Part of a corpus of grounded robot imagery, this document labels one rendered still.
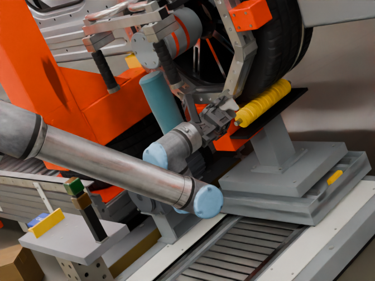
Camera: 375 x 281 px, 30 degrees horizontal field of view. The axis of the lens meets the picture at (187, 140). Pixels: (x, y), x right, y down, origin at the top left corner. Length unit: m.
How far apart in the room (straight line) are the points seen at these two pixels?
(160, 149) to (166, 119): 0.46
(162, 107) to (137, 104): 0.37
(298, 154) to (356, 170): 0.21
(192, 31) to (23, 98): 0.66
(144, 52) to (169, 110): 0.25
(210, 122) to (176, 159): 0.18
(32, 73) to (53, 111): 0.16
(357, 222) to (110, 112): 0.99
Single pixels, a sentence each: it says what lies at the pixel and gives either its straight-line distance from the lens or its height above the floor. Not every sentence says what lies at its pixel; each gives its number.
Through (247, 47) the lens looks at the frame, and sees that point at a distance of 2.14.
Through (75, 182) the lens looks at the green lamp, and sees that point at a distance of 2.01.
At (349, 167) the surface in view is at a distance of 2.53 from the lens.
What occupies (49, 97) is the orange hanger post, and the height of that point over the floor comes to 0.79.
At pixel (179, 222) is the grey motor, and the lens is 2.82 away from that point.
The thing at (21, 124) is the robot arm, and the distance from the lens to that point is 1.66.
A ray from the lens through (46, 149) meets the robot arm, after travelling 1.69.
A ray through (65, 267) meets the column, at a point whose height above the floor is 0.34.
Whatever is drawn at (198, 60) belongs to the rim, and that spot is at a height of 0.70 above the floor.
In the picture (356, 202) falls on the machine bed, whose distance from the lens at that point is 2.49.
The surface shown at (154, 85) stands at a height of 0.71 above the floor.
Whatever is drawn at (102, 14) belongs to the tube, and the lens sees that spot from 2.24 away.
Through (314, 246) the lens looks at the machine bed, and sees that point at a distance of 2.33.
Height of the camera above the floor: 1.29
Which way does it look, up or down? 19 degrees down
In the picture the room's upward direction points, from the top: 24 degrees counter-clockwise
